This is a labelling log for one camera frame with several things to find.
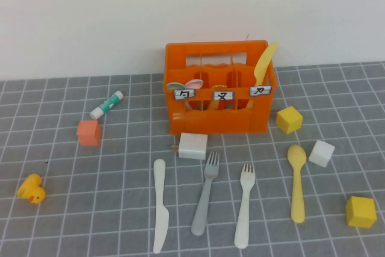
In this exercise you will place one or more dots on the white plastic fork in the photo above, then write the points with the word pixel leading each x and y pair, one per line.
pixel 245 203

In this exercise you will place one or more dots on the yellow rubber duck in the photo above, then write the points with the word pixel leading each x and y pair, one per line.
pixel 30 189

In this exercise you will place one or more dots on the yellow cube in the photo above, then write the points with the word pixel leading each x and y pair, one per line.
pixel 361 212
pixel 288 120

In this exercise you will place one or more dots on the paper label reading 勺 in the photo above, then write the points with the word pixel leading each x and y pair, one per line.
pixel 185 94

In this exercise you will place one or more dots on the grey plastic fork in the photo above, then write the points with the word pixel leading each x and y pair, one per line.
pixel 204 196

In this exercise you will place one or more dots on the pink plastic spoon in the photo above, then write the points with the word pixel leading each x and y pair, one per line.
pixel 195 83

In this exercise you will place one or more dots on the white green glue stick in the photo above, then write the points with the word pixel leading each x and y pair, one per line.
pixel 106 105

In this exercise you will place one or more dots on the paper label reading 叉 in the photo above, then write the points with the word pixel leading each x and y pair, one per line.
pixel 223 95

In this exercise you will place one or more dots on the salmon orange cube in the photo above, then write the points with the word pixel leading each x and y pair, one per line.
pixel 88 135

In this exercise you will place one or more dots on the white plastic knife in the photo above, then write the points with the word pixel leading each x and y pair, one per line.
pixel 159 184

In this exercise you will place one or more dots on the white charger plug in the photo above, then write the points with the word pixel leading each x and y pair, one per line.
pixel 192 147

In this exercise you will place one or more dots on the yellow plastic spoon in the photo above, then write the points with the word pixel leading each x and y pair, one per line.
pixel 297 154

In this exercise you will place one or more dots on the grey-green plastic spoon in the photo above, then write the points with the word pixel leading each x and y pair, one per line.
pixel 174 85

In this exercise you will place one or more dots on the paper label reading 刀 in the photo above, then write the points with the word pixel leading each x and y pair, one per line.
pixel 260 90

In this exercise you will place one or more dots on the white cube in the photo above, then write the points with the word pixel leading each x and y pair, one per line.
pixel 322 153

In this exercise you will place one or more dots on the grey checkered tablecloth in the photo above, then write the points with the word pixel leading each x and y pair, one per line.
pixel 114 224

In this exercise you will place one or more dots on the yellow plastic knife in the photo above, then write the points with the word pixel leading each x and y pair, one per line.
pixel 263 61

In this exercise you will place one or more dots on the orange plastic cutlery holder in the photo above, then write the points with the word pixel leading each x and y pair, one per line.
pixel 216 123

